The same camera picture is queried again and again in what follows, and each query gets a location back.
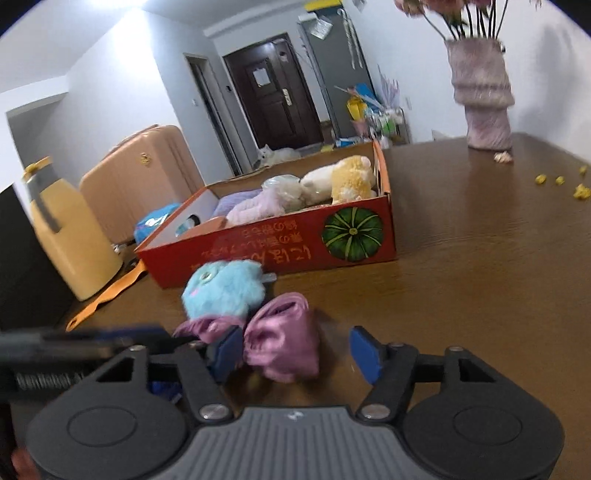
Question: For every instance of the pink bucket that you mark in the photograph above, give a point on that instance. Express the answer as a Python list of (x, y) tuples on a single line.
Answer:
[(360, 129)]

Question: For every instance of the fallen pale petal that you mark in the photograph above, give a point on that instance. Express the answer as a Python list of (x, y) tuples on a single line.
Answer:
[(503, 158)]

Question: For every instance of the scattered yellow petal bits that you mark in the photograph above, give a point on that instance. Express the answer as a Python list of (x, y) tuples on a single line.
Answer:
[(581, 190)]

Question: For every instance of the pale pink umbrella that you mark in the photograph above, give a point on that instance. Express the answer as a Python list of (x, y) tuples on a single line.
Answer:
[(388, 87)]

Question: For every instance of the purple satin bow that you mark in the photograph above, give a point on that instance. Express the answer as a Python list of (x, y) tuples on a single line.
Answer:
[(281, 337)]

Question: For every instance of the white cat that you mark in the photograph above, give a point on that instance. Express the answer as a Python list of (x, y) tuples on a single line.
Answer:
[(277, 156)]

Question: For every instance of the yellow box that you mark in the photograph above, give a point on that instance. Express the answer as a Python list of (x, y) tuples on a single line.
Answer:
[(325, 4)]

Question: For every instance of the orange shoehorn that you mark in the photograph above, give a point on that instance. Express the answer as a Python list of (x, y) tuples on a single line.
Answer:
[(106, 293)]

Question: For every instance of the red cardboard box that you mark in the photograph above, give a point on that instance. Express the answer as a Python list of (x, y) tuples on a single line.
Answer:
[(277, 254)]

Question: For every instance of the purple folded towel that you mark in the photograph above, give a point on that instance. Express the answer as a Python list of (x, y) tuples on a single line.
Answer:
[(231, 201)]

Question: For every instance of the blue board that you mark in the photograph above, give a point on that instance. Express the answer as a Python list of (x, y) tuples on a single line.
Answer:
[(364, 94)]

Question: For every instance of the yellow thermos jug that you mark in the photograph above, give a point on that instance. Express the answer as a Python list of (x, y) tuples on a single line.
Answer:
[(69, 240)]

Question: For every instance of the white utility cart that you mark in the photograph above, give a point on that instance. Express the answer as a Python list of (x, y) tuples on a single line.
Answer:
[(390, 129)]

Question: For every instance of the yellow and white plush toy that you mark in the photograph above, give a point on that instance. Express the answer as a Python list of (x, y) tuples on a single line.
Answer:
[(351, 177)]

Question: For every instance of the person's left hand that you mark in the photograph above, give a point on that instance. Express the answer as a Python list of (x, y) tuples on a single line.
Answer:
[(23, 464)]

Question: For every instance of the yellow bag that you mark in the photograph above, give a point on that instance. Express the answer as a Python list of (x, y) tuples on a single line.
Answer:
[(356, 110)]

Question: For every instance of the paper sheet on refrigerator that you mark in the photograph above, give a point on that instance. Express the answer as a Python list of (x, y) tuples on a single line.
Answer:
[(321, 26)]

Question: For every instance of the white hanging umbrella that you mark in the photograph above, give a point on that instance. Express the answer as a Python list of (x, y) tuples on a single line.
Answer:
[(351, 41)]

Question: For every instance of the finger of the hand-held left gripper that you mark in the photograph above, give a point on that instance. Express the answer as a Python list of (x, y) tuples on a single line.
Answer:
[(92, 346), (129, 330)]

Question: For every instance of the clear plastic bag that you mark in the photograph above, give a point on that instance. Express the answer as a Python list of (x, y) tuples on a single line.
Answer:
[(284, 184)]

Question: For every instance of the grey refrigerator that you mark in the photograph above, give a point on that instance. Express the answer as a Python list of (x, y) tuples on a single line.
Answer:
[(337, 69)]

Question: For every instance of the pink textured vase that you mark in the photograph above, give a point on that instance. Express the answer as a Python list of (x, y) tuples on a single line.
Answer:
[(482, 92)]

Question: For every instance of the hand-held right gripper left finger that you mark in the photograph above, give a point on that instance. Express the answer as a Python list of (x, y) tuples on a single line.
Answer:
[(228, 353)]

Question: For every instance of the dark brown entrance door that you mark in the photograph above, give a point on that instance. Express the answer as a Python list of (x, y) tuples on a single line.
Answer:
[(268, 106)]

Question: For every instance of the grey interior door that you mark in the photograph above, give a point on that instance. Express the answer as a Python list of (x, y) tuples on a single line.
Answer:
[(210, 110)]

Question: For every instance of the peach suitcase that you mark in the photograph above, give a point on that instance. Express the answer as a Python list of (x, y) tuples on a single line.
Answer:
[(138, 180)]

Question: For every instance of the black paper bag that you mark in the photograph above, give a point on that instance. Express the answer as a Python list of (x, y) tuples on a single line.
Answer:
[(27, 277)]

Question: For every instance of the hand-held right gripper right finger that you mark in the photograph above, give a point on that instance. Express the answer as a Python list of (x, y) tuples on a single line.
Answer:
[(364, 353)]

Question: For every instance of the blue plastic packet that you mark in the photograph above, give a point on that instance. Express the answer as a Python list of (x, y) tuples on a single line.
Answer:
[(154, 221)]

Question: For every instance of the lavender fuzzy cloth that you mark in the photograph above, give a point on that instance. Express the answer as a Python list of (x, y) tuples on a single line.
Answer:
[(258, 207)]

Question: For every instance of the blue fluffy plush toy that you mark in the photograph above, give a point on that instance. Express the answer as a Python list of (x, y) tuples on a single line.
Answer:
[(226, 286)]

